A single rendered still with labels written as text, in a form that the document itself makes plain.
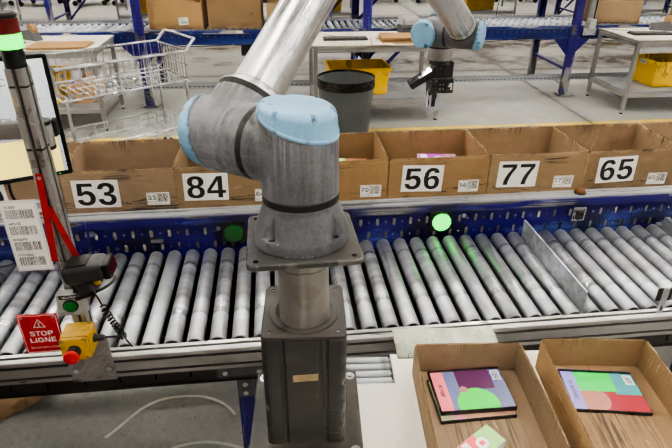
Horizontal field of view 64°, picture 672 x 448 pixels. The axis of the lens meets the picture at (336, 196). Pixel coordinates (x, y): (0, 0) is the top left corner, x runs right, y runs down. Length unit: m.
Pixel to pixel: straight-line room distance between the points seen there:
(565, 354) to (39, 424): 2.03
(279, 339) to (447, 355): 0.54
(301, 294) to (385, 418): 0.46
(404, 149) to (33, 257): 1.46
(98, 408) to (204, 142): 1.74
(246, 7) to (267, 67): 4.99
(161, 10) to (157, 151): 4.06
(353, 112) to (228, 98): 3.57
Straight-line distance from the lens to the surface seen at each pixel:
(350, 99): 4.57
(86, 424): 2.58
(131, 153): 2.32
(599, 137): 2.65
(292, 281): 1.08
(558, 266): 2.00
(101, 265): 1.43
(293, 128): 0.93
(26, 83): 1.34
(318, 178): 0.96
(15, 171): 1.54
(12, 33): 1.32
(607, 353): 1.67
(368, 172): 2.00
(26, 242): 1.51
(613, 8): 7.25
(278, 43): 1.17
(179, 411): 2.51
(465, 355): 1.52
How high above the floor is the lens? 1.83
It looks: 27 degrees down
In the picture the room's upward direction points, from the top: straight up
